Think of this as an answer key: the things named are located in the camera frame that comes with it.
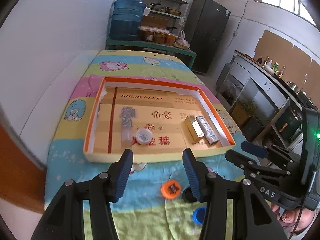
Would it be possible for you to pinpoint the blue bottle cap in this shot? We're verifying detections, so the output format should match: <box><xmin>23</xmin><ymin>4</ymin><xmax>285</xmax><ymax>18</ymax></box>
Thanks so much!
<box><xmin>192</xmin><ymin>206</ymin><xmax>206</xmax><ymax>225</ymax></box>

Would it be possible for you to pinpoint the white Hello Kitty lighter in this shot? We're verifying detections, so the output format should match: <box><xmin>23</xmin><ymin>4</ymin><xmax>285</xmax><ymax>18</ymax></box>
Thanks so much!
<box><xmin>196</xmin><ymin>116</ymin><xmax>219</xmax><ymax>145</ymax></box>

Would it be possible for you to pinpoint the black bottle cap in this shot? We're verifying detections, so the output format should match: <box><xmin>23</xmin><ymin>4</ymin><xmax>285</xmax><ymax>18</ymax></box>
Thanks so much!
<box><xmin>182</xmin><ymin>187</ymin><xmax>197</xmax><ymax>203</ymax></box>

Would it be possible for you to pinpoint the gold lighter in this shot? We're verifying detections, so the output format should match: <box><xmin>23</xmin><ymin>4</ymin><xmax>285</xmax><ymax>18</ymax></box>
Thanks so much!
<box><xmin>184</xmin><ymin>115</ymin><xmax>204</xmax><ymax>142</ymax></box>

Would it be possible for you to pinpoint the orange cap with label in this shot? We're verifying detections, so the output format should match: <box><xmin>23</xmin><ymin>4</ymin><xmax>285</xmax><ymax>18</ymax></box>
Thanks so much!
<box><xmin>161</xmin><ymin>180</ymin><xmax>181</xmax><ymax>200</ymax></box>

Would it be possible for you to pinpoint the white QR code cap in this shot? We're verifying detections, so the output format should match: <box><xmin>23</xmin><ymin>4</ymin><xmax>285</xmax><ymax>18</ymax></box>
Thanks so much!
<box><xmin>136</xmin><ymin>128</ymin><xmax>152</xmax><ymax>145</ymax></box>

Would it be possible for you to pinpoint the clear patterned lighter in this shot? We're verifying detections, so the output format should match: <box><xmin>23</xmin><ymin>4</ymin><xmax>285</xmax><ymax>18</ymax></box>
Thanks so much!
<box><xmin>120</xmin><ymin>106</ymin><xmax>137</xmax><ymax>148</ymax></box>

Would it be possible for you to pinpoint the person's right hand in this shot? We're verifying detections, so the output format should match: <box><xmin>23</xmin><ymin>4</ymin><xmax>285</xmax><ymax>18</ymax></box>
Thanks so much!
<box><xmin>271</xmin><ymin>203</ymin><xmax>315</xmax><ymax>233</ymax></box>

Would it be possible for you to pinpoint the white kitchen counter cabinet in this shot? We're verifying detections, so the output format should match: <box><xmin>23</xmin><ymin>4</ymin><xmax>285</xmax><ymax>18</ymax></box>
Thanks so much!
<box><xmin>216</xmin><ymin>51</ymin><xmax>308</xmax><ymax>154</ymax></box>

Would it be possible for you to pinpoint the potted green plant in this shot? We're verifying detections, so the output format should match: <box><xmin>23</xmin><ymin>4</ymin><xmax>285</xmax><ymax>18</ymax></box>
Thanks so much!
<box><xmin>231</xmin><ymin>100</ymin><xmax>259</xmax><ymax>127</ymax></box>

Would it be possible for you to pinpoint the brown wooden door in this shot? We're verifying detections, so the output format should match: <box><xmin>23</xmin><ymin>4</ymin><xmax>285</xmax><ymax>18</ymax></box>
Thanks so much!
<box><xmin>0</xmin><ymin>127</ymin><xmax>46</xmax><ymax>213</ymax></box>

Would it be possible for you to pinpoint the green dish soap bottle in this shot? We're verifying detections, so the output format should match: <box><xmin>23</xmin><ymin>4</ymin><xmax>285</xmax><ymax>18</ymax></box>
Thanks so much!
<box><xmin>272</xmin><ymin>62</ymin><xmax>279</xmax><ymax>73</ymax></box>

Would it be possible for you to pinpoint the orange-rimmed cardboard tray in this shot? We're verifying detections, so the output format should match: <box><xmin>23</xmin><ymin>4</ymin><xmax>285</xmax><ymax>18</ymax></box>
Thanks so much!
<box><xmin>83</xmin><ymin>77</ymin><xmax>236</xmax><ymax>163</ymax></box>

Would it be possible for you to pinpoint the plastic bag of food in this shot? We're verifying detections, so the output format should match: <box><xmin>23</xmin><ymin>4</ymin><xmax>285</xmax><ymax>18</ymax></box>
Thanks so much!
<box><xmin>174</xmin><ymin>30</ymin><xmax>190</xmax><ymax>49</ymax></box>

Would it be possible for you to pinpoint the black refrigerator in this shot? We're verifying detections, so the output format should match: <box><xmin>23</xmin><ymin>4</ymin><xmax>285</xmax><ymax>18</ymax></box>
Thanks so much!
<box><xmin>184</xmin><ymin>0</ymin><xmax>231</xmax><ymax>74</ymax></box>

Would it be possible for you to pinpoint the cardboard box on shelf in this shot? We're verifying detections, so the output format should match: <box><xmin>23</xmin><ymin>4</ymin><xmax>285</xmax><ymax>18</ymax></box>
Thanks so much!
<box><xmin>141</xmin><ymin>15</ymin><xmax>168</xmax><ymax>29</ymax></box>

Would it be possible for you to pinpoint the blue water jug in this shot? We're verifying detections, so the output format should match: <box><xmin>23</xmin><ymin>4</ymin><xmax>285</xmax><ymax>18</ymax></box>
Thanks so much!
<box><xmin>109</xmin><ymin>0</ymin><xmax>146</xmax><ymax>41</ymax></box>

